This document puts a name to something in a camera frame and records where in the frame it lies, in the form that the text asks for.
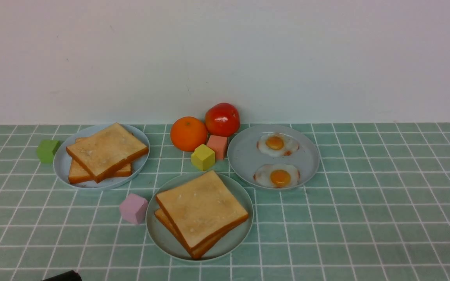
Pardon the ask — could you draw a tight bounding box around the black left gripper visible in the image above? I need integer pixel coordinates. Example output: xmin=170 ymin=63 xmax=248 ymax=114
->
xmin=43 ymin=270 xmax=82 ymax=281

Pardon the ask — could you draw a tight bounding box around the pink cube block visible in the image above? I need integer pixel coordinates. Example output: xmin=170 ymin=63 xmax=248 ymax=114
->
xmin=119 ymin=193 xmax=149 ymax=225

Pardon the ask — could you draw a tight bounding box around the mint green centre plate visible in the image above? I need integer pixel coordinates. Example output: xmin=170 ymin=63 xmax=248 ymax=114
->
xmin=145 ymin=171 xmax=254 ymax=263

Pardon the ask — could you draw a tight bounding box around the light blue bread plate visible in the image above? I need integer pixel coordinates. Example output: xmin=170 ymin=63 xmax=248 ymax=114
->
xmin=53 ymin=124 xmax=150 ymax=191

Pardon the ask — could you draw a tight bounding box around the green cube block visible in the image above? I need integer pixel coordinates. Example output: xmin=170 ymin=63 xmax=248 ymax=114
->
xmin=36 ymin=139 xmax=61 ymax=164

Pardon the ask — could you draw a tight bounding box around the yellow cube block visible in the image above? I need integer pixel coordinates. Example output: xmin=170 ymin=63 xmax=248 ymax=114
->
xmin=191 ymin=144 xmax=216 ymax=171

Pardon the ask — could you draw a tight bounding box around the orange fruit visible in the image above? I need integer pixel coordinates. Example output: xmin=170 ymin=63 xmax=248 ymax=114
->
xmin=170 ymin=117 xmax=208 ymax=152

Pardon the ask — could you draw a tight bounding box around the salmon cube block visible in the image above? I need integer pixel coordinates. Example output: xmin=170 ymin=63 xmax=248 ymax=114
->
xmin=206 ymin=135 xmax=228 ymax=161

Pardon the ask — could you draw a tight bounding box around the grey egg plate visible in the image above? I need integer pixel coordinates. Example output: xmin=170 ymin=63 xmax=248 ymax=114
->
xmin=227 ymin=124 xmax=320 ymax=190

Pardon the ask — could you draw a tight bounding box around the red tomato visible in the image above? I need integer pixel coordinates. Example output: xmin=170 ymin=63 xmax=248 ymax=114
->
xmin=205 ymin=103 xmax=241 ymax=137

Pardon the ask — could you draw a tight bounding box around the front fried egg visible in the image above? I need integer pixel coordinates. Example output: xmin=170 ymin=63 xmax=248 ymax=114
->
xmin=253 ymin=164 xmax=300 ymax=189

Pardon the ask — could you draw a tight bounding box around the fried egg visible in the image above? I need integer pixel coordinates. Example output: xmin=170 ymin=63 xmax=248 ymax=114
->
xmin=256 ymin=133 xmax=300 ymax=158
xmin=253 ymin=164 xmax=300 ymax=189

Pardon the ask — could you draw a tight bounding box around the rear fried egg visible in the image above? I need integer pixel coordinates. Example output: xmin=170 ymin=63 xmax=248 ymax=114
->
xmin=256 ymin=133 xmax=300 ymax=158

